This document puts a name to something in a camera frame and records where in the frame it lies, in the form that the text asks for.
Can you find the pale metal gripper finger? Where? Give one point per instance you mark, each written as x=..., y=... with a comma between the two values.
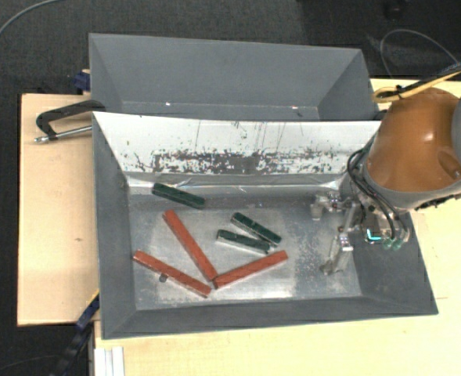
x=326, y=204
x=339, y=259

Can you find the dark green flat block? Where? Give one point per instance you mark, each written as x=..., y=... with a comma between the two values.
x=178, y=196
x=256, y=228
x=242, y=241

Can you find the red-brown flat block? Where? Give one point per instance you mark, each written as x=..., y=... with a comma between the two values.
x=191, y=246
x=171, y=273
x=250, y=268

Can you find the grey metal bin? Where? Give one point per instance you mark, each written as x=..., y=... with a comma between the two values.
x=222, y=73

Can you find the pale cardboard board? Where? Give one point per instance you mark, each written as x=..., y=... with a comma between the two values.
x=54, y=218

